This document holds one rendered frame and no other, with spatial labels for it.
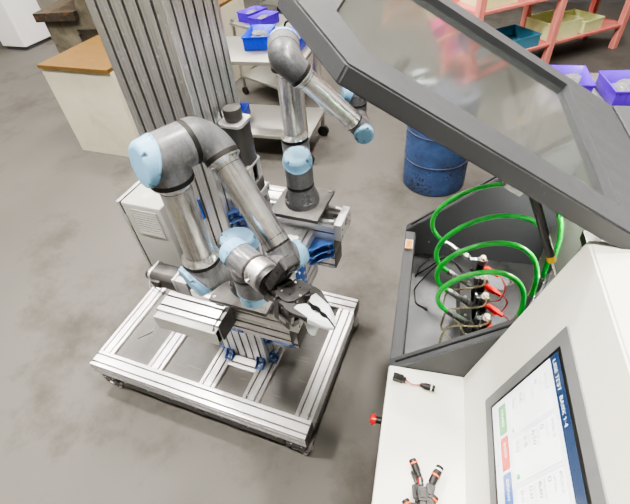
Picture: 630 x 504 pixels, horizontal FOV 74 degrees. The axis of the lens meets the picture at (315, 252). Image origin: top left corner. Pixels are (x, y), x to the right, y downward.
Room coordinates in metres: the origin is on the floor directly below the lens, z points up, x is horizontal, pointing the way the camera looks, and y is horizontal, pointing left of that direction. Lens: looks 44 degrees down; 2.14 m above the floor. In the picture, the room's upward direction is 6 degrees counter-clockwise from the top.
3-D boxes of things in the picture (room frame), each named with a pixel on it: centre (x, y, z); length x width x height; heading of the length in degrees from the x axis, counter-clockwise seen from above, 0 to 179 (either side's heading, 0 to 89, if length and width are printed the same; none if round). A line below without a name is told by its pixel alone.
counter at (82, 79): (5.14, 1.44, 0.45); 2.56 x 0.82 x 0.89; 155
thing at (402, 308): (1.00, -0.32, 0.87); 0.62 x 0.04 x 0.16; 162
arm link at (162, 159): (0.94, 0.34, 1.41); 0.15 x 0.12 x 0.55; 129
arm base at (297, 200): (1.47, 0.03, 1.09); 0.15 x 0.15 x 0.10
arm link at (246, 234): (1.02, 0.24, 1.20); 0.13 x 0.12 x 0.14; 129
